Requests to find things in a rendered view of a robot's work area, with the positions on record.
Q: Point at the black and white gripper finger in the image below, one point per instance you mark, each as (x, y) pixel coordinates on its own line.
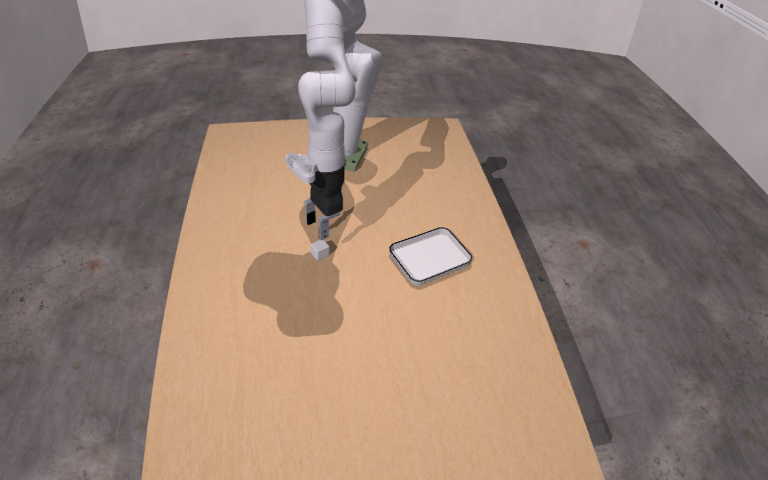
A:
(310, 212)
(324, 226)

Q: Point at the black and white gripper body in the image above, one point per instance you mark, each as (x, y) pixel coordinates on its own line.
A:
(324, 171)

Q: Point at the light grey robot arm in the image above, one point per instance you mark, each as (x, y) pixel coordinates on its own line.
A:
(326, 40)

